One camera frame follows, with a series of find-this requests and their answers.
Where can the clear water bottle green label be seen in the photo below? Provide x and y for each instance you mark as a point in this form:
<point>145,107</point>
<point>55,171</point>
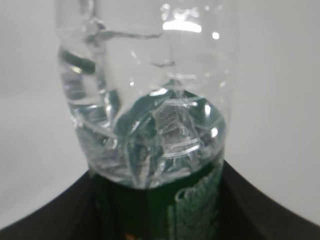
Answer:
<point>149,86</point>

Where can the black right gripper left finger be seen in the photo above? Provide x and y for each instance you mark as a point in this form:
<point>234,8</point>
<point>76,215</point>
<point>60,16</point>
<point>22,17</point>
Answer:
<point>70,216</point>

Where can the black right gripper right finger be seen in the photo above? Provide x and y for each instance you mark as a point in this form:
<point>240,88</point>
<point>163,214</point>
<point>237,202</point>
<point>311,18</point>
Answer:
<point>248,214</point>

